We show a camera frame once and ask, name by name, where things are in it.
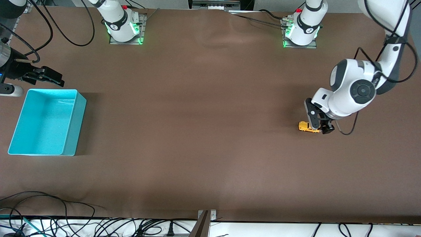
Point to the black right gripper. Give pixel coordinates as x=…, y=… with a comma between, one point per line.
x=15, y=69

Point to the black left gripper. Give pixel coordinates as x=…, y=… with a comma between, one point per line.
x=327, y=126

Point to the yellow beetle toy car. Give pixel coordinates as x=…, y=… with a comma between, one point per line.
x=304, y=126

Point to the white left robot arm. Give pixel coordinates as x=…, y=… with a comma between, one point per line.
x=348, y=92

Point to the turquoise plastic bin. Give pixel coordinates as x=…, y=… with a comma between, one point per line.
x=42, y=125

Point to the brown table cover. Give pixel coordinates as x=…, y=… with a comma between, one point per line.
x=210, y=115

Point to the grey power strip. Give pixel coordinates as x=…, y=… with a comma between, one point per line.
x=215, y=4

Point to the black power plug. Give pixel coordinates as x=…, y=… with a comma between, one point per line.
x=170, y=230

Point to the aluminium frame profile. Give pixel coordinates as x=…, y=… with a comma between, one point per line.
x=14, y=28

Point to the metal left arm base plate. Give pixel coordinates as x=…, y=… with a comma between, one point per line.
x=312, y=46

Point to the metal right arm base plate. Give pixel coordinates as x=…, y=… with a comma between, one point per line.
x=142, y=29

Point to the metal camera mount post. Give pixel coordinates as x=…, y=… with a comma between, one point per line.
x=202, y=227

